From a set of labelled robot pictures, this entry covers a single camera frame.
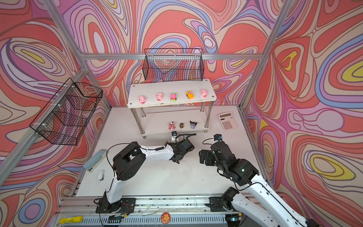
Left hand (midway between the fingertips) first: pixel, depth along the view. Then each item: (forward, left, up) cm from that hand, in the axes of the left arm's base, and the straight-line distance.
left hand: (180, 147), depth 95 cm
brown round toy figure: (+12, -1, +9) cm, 15 cm away
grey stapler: (-11, +52, +4) cm, 53 cm away
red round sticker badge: (-40, +7, 0) cm, 40 cm away
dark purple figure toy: (+11, -9, +11) cm, 18 cm away
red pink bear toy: (+11, +6, +10) cm, 16 cm away
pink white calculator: (+22, -37, +2) cm, 43 cm away
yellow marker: (-41, +52, +1) cm, 66 cm away
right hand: (-16, -15, +17) cm, 27 cm away
